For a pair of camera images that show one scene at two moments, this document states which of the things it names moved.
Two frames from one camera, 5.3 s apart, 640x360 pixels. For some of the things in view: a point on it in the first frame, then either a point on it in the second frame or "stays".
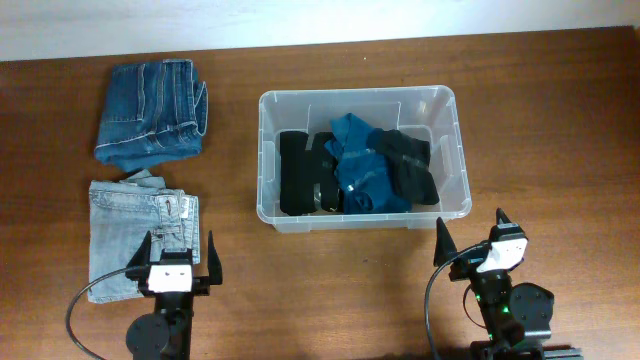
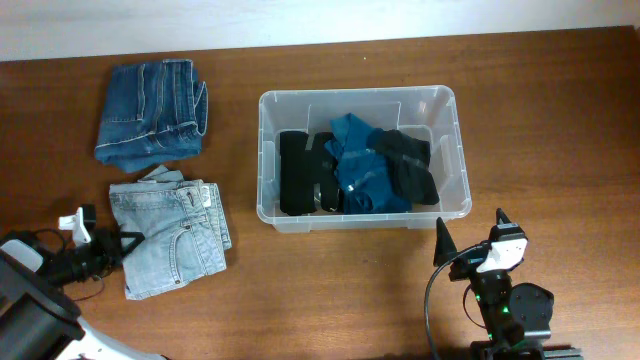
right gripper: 467,265 stays
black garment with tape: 301,170 stays
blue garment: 366,183 stays
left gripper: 201,285 -> 106,239
